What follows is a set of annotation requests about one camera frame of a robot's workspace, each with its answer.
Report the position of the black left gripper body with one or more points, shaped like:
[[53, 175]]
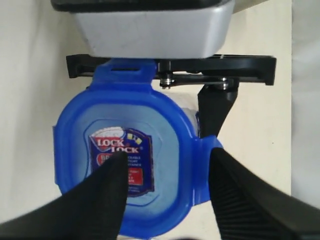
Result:
[[218, 70]]

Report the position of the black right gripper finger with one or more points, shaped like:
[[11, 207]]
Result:
[[214, 105], [92, 210], [248, 208]]

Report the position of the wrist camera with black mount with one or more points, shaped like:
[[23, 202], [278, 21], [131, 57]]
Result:
[[151, 29]]

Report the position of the tall clear plastic container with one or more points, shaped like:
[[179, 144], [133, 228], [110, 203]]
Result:
[[188, 106]]

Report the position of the blue snap-lock lid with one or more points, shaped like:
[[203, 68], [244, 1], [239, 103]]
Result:
[[168, 165]]

